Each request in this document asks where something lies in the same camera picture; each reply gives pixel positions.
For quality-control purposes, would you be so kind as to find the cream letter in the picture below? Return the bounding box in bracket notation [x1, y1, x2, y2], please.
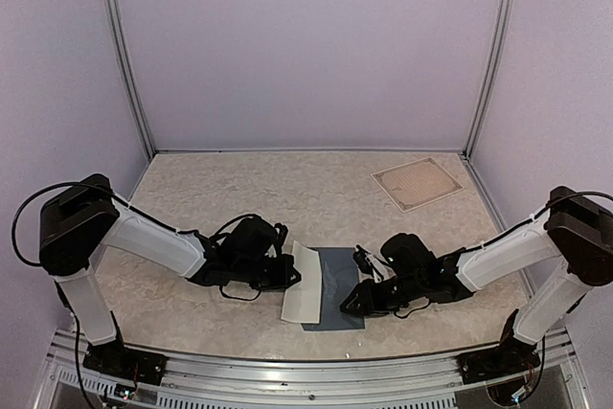
[281, 240, 322, 325]

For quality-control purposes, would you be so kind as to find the aluminium front rail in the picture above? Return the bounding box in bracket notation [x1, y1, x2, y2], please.
[29, 329, 589, 408]

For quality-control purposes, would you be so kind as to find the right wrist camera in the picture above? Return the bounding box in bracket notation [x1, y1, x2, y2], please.
[352, 245, 389, 284]

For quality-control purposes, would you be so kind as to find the left camera cable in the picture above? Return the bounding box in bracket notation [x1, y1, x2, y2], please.
[210, 214, 262, 247]

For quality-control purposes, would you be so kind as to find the dark blue envelope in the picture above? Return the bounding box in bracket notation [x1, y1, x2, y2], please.
[302, 247, 365, 332]

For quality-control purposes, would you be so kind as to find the aluminium corner post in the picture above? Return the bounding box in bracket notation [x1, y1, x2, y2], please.
[104, 0, 157, 161]
[463, 0, 513, 163]

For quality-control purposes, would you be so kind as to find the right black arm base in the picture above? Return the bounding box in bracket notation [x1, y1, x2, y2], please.
[456, 309, 541, 384]

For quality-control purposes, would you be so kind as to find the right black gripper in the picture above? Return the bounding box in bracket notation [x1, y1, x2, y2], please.
[340, 273, 425, 317]

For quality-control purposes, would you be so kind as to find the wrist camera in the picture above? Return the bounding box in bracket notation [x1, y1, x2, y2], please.
[352, 245, 389, 284]
[273, 223, 288, 257]

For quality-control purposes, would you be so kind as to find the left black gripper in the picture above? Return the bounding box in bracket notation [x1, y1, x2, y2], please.
[234, 254, 302, 291]

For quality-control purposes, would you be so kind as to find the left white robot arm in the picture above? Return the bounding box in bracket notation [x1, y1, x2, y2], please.
[11, 173, 302, 375]

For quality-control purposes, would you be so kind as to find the left aluminium corner post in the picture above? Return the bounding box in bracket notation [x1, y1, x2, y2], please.
[104, 0, 157, 161]

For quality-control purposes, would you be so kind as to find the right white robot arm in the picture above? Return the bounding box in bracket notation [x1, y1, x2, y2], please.
[340, 186, 612, 375]

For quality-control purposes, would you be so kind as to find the right aluminium corner post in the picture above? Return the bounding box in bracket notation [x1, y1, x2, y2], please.
[463, 0, 513, 163]

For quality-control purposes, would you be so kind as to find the brown ornate certificate paper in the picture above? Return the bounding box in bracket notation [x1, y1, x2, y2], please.
[371, 157, 465, 213]

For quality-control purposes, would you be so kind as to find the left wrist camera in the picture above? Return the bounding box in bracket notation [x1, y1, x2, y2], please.
[273, 223, 288, 257]

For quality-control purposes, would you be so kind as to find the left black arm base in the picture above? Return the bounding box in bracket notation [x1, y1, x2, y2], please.
[83, 332, 169, 386]

